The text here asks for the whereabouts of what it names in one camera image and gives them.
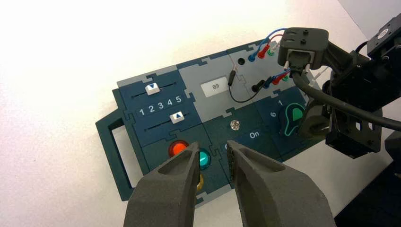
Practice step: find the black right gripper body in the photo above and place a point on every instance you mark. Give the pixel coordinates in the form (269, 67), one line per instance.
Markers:
(344, 141)

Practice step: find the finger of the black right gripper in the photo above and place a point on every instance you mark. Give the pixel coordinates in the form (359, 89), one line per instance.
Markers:
(314, 122)

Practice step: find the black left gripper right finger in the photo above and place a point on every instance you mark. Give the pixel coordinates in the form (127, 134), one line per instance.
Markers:
(275, 200)

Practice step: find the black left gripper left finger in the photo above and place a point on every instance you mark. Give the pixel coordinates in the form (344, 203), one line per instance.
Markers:
(166, 200)

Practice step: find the dark knob with green pointer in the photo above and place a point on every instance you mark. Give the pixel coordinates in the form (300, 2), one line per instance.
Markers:
(289, 120)

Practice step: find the yellow push button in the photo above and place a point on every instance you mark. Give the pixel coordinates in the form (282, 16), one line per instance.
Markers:
(200, 183)

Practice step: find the green banana socket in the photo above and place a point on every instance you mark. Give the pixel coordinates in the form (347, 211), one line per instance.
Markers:
(285, 78)
(270, 52)

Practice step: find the orange push button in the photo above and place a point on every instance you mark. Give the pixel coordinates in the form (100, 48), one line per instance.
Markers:
(178, 148)

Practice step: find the teal push button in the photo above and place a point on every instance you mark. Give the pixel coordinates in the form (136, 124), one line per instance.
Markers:
(204, 158)

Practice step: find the white slider with up arrow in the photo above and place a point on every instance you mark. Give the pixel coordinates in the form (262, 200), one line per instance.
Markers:
(177, 117)

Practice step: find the white digital display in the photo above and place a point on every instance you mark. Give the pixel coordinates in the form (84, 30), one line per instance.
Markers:
(214, 87)

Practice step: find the white slider with down arrow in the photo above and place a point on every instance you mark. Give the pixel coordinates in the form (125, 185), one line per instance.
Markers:
(152, 88)

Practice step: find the teal and grey task box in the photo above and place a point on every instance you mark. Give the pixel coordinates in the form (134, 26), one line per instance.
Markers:
(206, 70)

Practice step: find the metal toggle switch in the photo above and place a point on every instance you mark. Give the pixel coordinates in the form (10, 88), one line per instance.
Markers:
(235, 125)

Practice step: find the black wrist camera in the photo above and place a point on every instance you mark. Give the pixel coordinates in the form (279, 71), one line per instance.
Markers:
(300, 40)

